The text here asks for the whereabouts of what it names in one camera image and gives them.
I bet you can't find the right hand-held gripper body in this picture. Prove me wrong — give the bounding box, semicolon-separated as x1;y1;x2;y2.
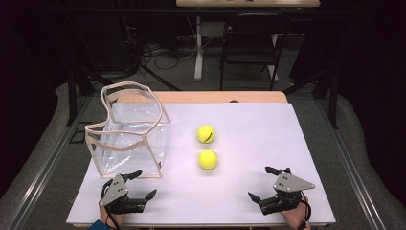
259;171;316;216

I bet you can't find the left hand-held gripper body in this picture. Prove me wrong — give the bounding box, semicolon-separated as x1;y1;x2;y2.
98;172;147;216

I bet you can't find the clear bag with beige trim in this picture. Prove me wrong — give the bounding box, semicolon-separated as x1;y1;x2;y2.
84;80;171;179

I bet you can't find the yellow tennis ball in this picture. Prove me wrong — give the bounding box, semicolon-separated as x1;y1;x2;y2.
196;124;216;145
197;149;219;171

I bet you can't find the person's left hand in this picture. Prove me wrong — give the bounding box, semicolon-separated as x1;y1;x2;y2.
100;207;126;230

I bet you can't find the person's right hand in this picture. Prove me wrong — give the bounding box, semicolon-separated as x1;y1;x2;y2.
280;195;312;230

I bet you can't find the white table mat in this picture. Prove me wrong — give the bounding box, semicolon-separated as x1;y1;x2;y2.
65;102;337;226

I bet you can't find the black metal stand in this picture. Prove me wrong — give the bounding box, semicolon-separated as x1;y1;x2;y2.
64;68;79;127
327;71;340;130

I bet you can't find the black chair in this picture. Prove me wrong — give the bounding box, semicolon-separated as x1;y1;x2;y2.
218;12;292;92

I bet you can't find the white desk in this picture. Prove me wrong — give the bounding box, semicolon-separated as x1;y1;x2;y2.
175;0;322;82

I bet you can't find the left hand-held gripper cable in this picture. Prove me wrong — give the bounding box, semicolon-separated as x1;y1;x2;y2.
104;206;123;230

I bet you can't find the hand-held gripper cable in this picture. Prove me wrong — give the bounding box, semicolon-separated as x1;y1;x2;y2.
298;191;313;230
104;206;123;230

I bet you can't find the right hand-held gripper cable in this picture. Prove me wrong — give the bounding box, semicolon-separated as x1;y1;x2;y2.
298;191;313;230

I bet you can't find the metal frame rail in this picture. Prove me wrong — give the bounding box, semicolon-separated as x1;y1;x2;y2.
315;98;388;230
11;95;94;230

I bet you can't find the bundle of floor cables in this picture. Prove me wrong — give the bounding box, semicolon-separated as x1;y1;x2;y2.
139;36;199;72

